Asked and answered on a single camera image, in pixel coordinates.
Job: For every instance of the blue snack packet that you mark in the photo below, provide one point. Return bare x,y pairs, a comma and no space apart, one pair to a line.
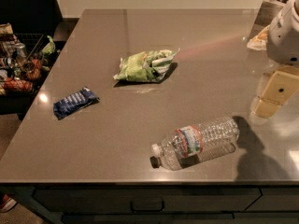
74,102

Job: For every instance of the dark drawer with handle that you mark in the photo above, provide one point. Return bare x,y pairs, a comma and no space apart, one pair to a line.
127,200

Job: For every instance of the black wire snack basket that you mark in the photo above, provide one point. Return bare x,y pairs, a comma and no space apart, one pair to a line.
22,65

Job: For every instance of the green jalapeno chip bag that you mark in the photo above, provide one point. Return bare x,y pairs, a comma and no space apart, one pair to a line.
146,66

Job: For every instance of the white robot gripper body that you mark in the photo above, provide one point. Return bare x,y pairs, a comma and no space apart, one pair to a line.
284,36

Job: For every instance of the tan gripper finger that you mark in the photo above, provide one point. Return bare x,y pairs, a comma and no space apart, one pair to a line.
282,85
263,109

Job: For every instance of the white orange snack packet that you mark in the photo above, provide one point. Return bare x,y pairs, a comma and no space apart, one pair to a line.
259,41

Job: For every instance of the clear plastic water bottle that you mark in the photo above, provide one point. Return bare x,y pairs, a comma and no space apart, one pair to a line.
194,144

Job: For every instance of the red and white shoe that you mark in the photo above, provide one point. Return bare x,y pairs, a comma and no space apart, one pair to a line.
6,203

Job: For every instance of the green bag in basket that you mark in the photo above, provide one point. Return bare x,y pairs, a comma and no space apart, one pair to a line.
49,48

